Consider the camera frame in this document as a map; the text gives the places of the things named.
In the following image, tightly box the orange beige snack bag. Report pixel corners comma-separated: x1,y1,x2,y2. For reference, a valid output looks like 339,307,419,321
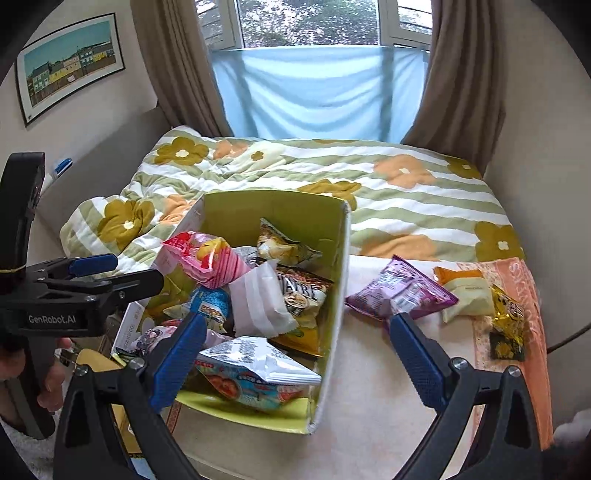
434,267,495,323

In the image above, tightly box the floral striped quilt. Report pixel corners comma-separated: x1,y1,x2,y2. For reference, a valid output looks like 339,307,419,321
59,126,524,271

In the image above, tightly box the grey headboard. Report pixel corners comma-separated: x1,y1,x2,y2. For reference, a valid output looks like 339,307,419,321
28,107,170,264

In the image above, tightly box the person's left hand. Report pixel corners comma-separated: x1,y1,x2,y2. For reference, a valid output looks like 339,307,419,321
1,348,66,413

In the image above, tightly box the brown cream snack bag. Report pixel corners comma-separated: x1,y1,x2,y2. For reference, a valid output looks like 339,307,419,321
256,218,322,267

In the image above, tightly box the Taire potato chip bag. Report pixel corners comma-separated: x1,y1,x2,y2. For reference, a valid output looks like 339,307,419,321
273,265,332,358

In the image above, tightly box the white folded cloth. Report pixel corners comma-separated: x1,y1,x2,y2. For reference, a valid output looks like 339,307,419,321
553,409,591,447

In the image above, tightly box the blue white snack pack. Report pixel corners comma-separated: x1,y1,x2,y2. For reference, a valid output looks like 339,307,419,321
189,286,231,334

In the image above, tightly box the brown curtain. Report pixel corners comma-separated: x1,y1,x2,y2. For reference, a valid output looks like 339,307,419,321
402,0,506,173
130,0,232,137

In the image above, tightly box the gold Pillows chocolate bag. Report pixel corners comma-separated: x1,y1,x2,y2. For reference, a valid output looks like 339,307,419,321
489,284,526,362

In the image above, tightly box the framed houses picture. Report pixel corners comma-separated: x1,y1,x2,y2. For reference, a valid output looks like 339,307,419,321
14,12,125,126

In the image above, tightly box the black cable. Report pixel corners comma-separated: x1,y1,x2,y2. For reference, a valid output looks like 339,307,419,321
546,322,591,355

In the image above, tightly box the white grey snack bag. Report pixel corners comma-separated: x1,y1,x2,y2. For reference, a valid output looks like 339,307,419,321
228,260,297,338

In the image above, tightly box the blue window sheet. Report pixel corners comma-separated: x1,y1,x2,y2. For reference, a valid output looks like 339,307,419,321
211,45,429,143

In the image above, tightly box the colourful cartoon snack pack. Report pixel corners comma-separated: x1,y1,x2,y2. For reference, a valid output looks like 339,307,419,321
129,325,177,357

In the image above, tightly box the purple snack bag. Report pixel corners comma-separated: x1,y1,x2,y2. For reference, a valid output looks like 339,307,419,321
346,255,459,321

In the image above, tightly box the blue red noodle bag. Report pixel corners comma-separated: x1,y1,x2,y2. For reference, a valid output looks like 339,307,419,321
195,336,322,411

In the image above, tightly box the right brown curtain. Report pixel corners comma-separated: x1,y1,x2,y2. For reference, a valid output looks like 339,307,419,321
402,0,506,173

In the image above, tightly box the left brown curtain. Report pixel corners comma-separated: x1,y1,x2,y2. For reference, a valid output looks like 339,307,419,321
130,0,232,137

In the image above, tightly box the pink white snack pack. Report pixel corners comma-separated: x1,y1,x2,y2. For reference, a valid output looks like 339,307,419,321
201,329,232,349

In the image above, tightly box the pink striped snack bag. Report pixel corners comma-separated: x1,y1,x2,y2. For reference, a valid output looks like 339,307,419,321
162,231,252,289

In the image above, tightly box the blue object on headboard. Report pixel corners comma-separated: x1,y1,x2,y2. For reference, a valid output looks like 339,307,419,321
51,158,73,178

